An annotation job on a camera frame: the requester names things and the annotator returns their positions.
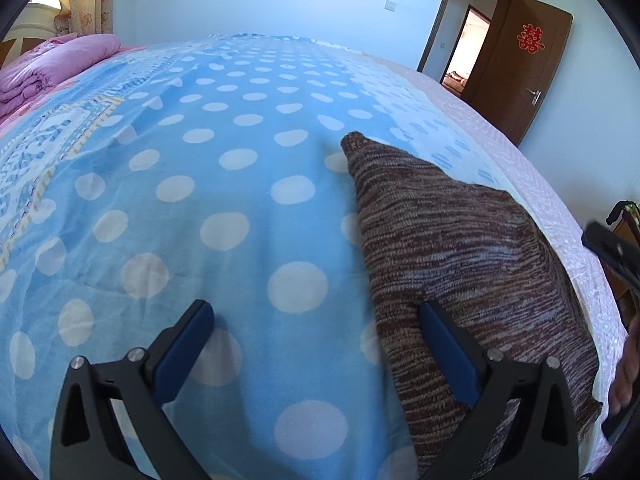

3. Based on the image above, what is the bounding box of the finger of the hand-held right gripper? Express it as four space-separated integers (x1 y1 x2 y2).
581 221 640 302

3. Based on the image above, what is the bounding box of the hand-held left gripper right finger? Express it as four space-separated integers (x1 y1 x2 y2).
419 301 581 480

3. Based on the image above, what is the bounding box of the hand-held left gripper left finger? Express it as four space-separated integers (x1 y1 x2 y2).
50 299 216 480

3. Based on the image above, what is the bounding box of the brown knitted sweater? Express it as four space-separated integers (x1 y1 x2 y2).
340 131 604 479

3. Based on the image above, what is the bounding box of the person's right hand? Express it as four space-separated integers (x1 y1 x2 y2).
610 316 640 414

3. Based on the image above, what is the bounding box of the wooden cabinet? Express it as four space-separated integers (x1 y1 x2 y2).
606 200 640 322

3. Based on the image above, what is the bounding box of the blue polka dot blanket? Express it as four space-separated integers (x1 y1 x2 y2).
0 32 632 480

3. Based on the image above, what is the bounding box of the brown wooden door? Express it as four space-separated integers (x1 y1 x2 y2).
459 0 575 148

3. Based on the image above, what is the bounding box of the red paper door decoration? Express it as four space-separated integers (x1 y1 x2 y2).
517 23 546 55

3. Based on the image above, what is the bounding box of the folded pink quilt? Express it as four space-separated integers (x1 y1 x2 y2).
0 34 124 119

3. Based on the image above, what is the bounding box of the cream wooden headboard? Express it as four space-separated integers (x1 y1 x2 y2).
0 6 67 69

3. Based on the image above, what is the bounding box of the brown door frame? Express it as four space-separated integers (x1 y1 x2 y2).
416 0 514 92

